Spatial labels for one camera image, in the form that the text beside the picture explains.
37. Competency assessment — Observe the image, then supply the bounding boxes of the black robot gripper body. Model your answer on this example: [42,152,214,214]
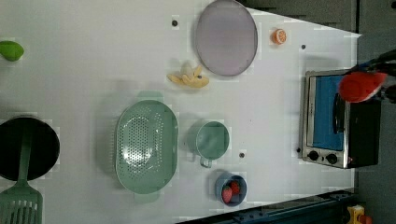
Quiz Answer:
[346,50,395,104]

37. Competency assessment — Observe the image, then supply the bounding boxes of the red ketchup bottle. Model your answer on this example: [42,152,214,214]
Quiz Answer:
[338,72,388,103]

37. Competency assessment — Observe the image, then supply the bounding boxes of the silver black toaster oven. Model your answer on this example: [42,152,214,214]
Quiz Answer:
[300,70,381,169]

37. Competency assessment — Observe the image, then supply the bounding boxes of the orange slice toy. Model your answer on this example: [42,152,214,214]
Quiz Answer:
[271,29,287,45]

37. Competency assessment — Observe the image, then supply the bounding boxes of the yellow red object on floor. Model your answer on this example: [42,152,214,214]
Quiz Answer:
[347,205,373,224]

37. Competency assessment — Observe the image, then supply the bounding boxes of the purple round plate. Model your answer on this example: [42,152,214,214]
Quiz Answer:
[194,0,258,77]

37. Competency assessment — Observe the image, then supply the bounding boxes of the green mug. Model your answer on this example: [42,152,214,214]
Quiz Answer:
[187,120,230,168]

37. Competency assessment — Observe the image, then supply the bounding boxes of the small red strawberry toy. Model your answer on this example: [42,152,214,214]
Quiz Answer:
[230,181,240,195]

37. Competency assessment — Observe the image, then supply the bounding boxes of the peeled banana toy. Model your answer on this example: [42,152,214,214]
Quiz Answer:
[167,62,209,89]

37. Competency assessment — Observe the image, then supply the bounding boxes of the blue bowl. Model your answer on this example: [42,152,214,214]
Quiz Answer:
[215,172,248,207]

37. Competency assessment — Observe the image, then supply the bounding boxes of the large red strawberry toy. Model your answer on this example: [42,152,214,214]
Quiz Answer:
[221,186,233,203]

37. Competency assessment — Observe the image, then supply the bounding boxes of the green oval colander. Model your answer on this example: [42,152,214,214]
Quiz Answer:
[115,91,178,203]

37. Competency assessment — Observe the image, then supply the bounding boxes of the green mango toy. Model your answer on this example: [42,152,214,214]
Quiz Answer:
[0,41,24,62]

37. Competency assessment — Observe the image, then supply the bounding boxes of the green slotted spatula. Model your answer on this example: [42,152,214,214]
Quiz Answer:
[0,126,43,224]

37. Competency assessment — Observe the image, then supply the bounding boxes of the dark blue metal frame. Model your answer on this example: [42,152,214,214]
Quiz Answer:
[178,190,357,224]

